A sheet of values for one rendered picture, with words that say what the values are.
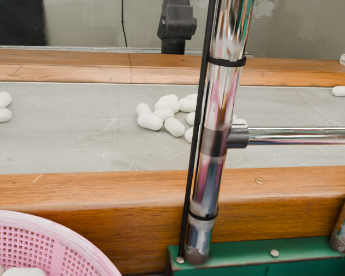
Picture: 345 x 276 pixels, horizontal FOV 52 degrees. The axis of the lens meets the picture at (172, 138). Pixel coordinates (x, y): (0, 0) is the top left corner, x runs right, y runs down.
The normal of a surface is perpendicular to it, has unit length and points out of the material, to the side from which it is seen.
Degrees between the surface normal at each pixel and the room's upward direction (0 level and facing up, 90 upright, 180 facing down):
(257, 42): 90
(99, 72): 45
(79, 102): 0
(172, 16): 60
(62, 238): 75
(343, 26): 90
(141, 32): 90
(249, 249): 0
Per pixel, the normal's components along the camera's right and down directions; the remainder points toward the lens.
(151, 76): 0.17, -0.27
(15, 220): -0.15, 0.21
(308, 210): 0.16, 0.49
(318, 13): -0.97, 0.04
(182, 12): 0.25, -0.01
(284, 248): 0.08, -0.87
